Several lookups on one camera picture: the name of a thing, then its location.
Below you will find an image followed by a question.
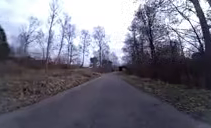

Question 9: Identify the stand of bare trees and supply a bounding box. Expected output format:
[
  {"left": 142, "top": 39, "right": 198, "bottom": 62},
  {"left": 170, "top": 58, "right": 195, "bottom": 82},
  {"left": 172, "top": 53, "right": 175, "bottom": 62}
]
[{"left": 122, "top": 0, "right": 211, "bottom": 90}]

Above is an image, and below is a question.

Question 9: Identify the leaf-strewn grass verge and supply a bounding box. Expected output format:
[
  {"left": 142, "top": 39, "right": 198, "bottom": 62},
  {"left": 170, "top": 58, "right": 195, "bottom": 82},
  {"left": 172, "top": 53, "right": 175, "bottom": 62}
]
[{"left": 115, "top": 71, "right": 211, "bottom": 128}]

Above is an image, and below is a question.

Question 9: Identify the row of bare trees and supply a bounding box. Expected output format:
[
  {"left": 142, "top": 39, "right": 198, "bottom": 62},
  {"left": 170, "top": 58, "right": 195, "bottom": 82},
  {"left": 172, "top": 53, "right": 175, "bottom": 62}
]
[{"left": 16, "top": 0, "right": 119, "bottom": 68}]

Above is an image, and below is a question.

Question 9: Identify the dry grass verge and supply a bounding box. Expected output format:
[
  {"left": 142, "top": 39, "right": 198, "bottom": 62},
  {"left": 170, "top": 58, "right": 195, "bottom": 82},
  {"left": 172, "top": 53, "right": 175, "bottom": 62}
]
[{"left": 0, "top": 65, "right": 109, "bottom": 116}]

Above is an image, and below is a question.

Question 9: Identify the low brown brush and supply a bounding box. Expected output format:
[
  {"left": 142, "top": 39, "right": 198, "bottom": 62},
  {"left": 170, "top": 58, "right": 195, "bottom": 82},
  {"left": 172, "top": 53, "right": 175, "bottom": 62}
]
[{"left": 0, "top": 56, "right": 81, "bottom": 73}]

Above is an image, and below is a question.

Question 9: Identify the dark hedge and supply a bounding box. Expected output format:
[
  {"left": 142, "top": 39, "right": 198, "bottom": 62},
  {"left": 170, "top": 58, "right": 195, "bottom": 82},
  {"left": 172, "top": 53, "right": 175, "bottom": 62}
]
[{"left": 121, "top": 57, "right": 211, "bottom": 90}]

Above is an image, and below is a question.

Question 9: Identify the grey asphalt road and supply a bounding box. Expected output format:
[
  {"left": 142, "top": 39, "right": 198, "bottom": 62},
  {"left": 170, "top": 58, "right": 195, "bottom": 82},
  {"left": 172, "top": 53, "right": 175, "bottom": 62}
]
[{"left": 0, "top": 72, "right": 211, "bottom": 128}]

